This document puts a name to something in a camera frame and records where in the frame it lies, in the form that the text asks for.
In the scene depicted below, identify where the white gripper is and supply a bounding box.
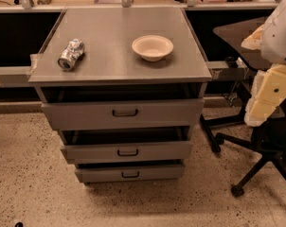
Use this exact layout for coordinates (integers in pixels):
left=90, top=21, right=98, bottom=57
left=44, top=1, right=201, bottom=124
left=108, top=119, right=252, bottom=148
left=244, top=64, right=286, bottom=127

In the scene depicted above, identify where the grey drawer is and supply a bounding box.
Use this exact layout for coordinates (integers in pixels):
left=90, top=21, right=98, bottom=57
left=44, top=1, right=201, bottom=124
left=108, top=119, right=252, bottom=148
left=42, top=99, right=204, bottom=131
left=75, top=164, right=185, bottom=183
left=61, top=141, right=192, bottom=165

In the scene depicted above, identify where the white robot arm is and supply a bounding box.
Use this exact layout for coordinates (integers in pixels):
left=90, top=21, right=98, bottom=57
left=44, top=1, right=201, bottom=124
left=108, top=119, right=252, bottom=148
left=241, top=0, right=286, bottom=127

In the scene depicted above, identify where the grey drawer cabinet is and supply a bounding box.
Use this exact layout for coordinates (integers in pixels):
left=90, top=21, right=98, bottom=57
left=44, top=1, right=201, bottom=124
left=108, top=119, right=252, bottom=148
left=27, top=6, right=213, bottom=185

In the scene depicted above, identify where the grey top drawer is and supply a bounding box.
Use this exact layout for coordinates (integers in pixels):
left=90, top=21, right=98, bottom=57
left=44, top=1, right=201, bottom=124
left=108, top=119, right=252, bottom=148
left=42, top=99, right=204, bottom=131

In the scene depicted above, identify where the grey bottom drawer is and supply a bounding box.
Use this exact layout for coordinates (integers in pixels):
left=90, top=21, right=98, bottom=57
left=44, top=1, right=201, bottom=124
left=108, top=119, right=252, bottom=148
left=75, top=164, right=185, bottom=183

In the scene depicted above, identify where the black office chair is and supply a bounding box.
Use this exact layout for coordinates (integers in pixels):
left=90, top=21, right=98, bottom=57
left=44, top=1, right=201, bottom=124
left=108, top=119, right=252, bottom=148
left=200, top=18, right=286, bottom=198

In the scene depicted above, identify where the white bowl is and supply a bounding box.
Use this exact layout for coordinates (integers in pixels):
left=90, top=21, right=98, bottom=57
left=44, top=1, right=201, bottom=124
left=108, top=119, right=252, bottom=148
left=132, top=35, right=174, bottom=61

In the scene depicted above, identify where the crushed silver can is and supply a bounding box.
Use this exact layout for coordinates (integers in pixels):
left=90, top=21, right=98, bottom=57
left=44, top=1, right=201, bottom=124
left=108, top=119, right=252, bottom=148
left=58, top=39, right=85, bottom=71

